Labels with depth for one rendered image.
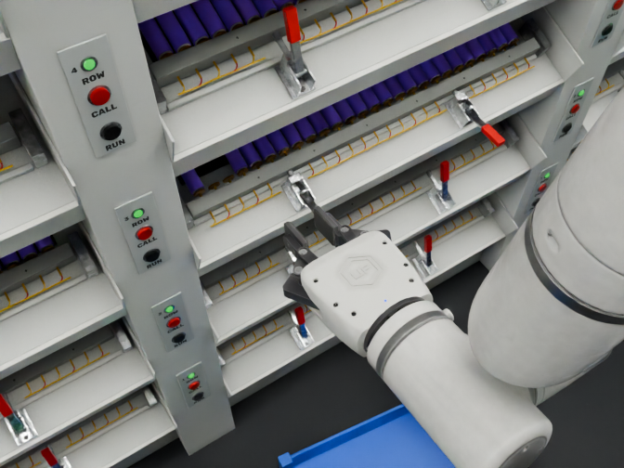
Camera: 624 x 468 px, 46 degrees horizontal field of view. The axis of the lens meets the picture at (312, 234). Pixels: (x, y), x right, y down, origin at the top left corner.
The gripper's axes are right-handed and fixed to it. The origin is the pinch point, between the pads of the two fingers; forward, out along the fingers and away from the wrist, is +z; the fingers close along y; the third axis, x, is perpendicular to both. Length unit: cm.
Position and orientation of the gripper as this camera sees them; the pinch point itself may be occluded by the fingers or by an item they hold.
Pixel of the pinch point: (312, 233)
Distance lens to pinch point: 78.4
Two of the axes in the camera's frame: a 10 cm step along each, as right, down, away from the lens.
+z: -5.3, -5.9, 6.0
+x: 0.8, 6.7, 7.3
